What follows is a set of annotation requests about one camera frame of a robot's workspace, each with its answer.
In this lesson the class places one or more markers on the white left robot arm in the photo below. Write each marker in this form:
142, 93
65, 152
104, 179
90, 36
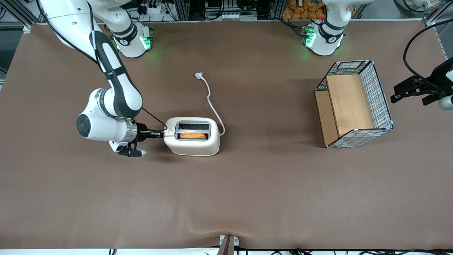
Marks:
325, 39

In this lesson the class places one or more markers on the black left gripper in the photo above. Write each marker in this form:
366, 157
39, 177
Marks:
440, 80

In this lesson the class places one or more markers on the toast slice with orange crust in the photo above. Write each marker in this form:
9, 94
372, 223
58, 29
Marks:
193, 135

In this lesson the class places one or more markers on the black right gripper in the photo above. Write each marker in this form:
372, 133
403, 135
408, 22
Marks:
142, 132

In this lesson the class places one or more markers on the white two-slot toaster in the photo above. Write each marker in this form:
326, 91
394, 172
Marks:
191, 147

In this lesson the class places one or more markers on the white power strip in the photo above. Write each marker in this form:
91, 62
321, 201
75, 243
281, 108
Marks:
155, 8

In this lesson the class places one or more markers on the metal table edge bracket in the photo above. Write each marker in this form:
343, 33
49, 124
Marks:
228, 244

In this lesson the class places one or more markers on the bag of orange bread rolls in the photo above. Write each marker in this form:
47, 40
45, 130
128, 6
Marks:
300, 9

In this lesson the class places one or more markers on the light wooden shelf board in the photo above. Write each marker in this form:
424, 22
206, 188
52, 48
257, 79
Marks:
350, 102

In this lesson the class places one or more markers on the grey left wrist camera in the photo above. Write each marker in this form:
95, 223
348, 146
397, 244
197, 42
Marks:
446, 102

